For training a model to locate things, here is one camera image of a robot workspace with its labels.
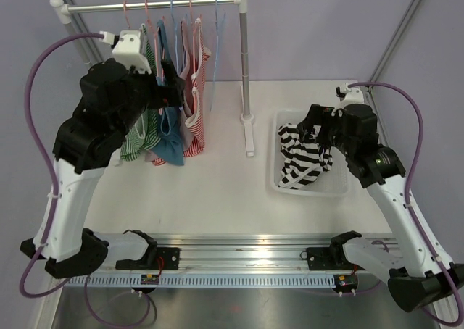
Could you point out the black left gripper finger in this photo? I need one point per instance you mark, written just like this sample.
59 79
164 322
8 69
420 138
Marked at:
173 92
171 77

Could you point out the green white striped tank top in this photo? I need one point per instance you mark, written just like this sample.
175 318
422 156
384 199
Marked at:
143 136

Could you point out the silver and white clothes rack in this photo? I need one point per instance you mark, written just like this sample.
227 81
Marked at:
65 11

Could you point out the pink tank top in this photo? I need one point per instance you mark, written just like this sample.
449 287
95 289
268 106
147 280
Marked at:
186 136

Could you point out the red white striped tank top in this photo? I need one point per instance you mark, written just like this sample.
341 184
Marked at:
195 121

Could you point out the white slotted cable duct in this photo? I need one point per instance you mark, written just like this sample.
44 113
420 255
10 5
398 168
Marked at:
198 280

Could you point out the blue hanger end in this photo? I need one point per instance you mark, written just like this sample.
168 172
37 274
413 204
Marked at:
219 28

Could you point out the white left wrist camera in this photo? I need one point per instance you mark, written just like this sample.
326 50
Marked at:
128 49

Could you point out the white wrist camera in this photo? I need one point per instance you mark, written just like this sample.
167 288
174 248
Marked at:
128 49
347 96

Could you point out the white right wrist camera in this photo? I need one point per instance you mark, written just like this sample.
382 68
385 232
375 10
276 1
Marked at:
347 96

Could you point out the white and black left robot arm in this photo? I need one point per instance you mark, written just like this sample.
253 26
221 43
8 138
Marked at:
113 99

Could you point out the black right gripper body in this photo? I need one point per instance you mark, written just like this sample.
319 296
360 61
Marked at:
330 130

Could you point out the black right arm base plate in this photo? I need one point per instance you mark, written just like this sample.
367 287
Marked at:
323 259

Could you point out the blue tank top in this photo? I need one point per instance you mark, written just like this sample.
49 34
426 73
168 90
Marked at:
170 146

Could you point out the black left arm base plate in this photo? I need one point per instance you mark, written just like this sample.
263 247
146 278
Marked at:
154 258

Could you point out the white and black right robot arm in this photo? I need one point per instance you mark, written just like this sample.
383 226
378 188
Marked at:
424 272

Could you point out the aluminium frame post left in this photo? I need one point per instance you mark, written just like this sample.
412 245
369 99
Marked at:
86 47

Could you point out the white plastic mesh basket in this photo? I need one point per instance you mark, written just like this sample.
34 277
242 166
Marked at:
334 183

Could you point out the black white striped tank top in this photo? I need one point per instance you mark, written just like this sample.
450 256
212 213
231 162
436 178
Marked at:
301 164

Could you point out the aluminium mounting rail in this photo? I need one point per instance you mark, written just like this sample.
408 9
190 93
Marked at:
198 255

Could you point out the aluminium frame post right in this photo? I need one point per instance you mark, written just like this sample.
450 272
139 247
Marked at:
396 38

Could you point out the pink hanger with red top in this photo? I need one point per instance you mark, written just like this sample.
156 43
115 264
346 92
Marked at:
192 16

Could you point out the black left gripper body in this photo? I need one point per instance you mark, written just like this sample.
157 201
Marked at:
148 91

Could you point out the aluminium frame post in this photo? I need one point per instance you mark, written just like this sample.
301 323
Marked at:
396 38
86 47

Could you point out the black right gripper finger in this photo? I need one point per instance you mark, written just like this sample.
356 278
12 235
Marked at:
313 118
324 153

